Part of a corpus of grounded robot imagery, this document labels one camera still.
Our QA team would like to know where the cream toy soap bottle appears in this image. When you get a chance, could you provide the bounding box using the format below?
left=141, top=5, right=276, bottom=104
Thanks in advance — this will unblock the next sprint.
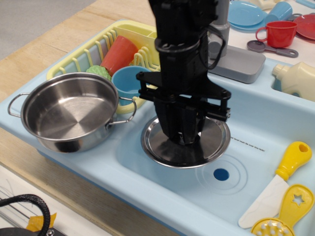
left=272, top=62, right=315, bottom=102

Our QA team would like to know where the cream toy item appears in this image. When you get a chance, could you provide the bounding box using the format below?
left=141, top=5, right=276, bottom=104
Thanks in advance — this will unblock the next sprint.
left=249, top=0, right=280, bottom=10

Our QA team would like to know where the black cable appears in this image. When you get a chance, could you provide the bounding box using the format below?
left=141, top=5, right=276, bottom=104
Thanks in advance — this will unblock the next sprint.
left=0, top=194, right=51, bottom=236

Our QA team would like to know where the steel pot lid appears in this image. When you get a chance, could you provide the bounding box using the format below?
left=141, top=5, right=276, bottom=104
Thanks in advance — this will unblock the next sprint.
left=141, top=117, right=231, bottom=169

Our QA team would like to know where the orange plastic cup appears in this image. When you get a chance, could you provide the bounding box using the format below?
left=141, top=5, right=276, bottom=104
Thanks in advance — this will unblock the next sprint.
left=100, top=35, right=138, bottom=76

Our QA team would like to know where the yellow handled toy knife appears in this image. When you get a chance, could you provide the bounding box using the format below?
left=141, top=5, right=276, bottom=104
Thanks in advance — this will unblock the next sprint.
left=238, top=141, right=312, bottom=229

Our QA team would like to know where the orange tape piece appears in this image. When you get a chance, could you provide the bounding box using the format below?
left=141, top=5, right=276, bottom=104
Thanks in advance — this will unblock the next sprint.
left=26, top=213, right=57, bottom=232

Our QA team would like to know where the green toy vegetable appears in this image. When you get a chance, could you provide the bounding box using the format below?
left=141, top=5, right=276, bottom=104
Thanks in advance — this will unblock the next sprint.
left=86, top=65, right=112, bottom=81

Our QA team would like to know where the steel pot with handles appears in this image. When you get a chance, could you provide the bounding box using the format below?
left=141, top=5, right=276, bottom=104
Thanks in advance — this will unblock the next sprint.
left=7, top=72, right=137, bottom=153

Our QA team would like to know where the yellow toy slotted spoon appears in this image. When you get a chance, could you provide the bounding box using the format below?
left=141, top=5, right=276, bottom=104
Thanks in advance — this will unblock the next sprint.
left=251, top=184, right=315, bottom=236

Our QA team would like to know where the blue plastic tumbler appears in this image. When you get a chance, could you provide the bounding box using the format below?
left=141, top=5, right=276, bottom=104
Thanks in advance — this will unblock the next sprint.
left=264, top=1, right=293, bottom=24

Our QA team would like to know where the red toy plate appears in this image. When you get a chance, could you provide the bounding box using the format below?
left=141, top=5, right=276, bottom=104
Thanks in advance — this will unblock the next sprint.
left=293, top=14, right=315, bottom=40

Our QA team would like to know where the grey toy faucet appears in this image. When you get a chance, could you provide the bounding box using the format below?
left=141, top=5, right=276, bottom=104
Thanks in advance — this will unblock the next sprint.
left=208, top=0, right=266, bottom=84

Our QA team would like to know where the blue cup in rack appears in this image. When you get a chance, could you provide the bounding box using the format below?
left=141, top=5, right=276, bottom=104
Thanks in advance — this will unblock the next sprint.
left=111, top=66, right=150, bottom=106

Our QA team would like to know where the blue toy plate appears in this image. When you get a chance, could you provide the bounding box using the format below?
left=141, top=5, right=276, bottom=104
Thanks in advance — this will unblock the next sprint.
left=227, top=1, right=267, bottom=31

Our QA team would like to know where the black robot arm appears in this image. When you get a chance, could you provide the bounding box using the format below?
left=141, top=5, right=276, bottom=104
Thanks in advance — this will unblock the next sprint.
left=136, top=0, right=231, bottom=145

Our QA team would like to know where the red toy mug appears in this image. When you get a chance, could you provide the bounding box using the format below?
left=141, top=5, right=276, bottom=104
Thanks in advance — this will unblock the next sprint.
left=255, top=21, right=297, bottom=48

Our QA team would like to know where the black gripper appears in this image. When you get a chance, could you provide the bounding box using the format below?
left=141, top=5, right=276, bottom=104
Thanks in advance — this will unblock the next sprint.
left=136, top=43, right=231, bottom=145

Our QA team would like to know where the yellow dish rack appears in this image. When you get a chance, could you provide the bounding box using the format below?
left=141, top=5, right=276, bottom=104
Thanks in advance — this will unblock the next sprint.
left=46, top=24, right=163, bottom=115

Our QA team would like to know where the light blue toy sink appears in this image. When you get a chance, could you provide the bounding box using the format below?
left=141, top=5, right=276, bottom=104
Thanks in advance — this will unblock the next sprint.
left=0, top=19, right=315, bottom=236

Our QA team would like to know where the grey measuring spoon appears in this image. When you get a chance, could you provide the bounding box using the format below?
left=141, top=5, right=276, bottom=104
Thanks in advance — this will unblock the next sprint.
left=247, top=40, right=299, bottom=58

